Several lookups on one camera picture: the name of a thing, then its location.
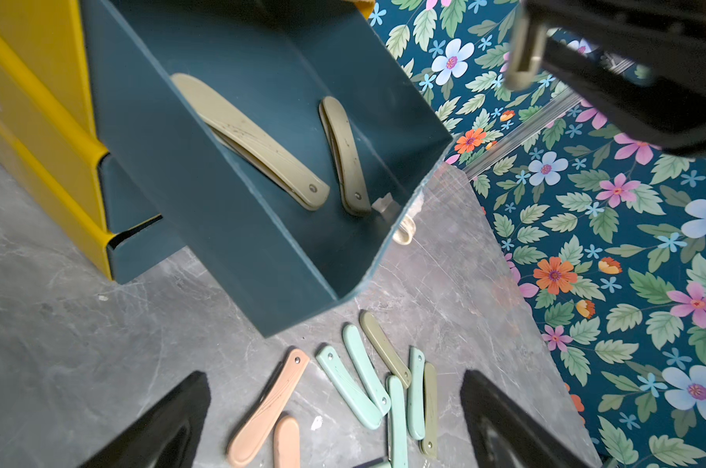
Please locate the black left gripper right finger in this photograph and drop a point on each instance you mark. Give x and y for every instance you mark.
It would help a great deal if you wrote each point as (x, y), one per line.
(502, 434)

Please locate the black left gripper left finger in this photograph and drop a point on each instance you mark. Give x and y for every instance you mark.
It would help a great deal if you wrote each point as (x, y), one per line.
(167, 435)

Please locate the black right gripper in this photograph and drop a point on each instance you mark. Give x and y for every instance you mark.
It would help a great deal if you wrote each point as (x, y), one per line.
(667, 37)

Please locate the olive knife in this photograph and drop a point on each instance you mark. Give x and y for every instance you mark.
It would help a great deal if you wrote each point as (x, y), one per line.
(352, 184)
(384, 347)
(238, 132)
(429, 444)
(528, 43)

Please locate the teal drawer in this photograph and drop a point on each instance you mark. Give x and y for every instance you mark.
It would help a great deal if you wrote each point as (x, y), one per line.
(135, 251)
(126, 207)
(280, 139)

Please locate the yellow drawer cabinet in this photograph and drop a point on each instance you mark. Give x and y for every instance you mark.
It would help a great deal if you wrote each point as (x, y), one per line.
(48, 138)

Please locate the mint knife right slanted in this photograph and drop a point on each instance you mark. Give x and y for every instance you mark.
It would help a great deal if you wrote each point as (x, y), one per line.
(415, 399)

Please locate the mint knife centre upright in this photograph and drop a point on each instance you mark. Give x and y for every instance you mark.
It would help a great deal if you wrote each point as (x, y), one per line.
(397, 424)

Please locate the mint knife upper left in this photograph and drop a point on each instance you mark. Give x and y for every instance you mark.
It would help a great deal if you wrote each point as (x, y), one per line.
(351, 392)

